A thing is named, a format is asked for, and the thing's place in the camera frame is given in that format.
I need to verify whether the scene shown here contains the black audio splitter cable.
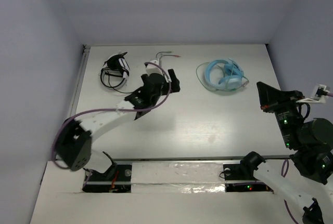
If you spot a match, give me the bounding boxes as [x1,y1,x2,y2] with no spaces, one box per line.
[113,50,182,96]

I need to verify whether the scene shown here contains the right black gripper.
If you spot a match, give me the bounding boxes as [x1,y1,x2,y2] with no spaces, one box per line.
[256,80,305,147]

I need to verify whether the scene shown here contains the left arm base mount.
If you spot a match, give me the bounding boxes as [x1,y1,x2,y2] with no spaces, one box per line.
[82,151,132,193]

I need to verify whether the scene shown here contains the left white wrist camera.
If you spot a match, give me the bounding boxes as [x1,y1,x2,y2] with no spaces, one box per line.
[145,59,163,75]

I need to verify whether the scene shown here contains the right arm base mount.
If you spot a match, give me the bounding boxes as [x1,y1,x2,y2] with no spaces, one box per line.
[219,151,273,193]

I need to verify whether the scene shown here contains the light blue headphones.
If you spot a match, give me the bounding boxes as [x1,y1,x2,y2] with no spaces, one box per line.
[204,59,249,91]

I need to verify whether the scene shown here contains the foil covered panel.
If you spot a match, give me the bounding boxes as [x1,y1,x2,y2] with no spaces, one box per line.
[131,161,225,194]

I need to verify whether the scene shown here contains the green headphone cable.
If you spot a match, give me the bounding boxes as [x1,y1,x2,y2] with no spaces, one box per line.
[195,57,250,95]

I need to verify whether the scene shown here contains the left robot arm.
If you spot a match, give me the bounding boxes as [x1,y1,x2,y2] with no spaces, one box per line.
[53,69,180,179]

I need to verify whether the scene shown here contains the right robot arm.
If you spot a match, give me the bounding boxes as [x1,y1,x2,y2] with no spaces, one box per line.
[240,82,332,223]

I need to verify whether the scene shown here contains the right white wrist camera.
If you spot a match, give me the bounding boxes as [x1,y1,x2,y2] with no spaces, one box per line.
[297,84,332,104]

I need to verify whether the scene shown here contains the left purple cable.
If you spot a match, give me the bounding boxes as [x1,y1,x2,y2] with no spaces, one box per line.
[49,62,172,183]

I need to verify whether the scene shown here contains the black and white headphones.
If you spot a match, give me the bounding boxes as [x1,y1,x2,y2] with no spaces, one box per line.
[99,51,131,92]

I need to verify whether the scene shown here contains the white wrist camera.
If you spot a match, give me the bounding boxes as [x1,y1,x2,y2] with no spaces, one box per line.
[297,84,332,104]
[145,59,163,75]

